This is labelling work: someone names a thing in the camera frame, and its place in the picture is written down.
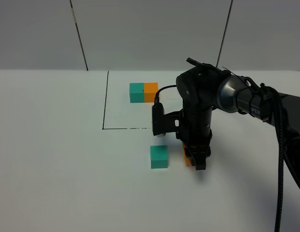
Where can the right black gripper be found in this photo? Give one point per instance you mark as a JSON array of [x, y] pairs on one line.
[[196, 134]]

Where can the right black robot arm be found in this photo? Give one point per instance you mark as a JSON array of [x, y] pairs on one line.
[[205, 88]]

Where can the orange template block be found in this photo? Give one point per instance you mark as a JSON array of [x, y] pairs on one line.
[[150, 90]]

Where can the teal template block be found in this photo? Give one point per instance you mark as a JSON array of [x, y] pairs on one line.
[[136, 92]]

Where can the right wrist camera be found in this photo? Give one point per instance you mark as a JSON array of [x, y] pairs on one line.
[[165, 123]]

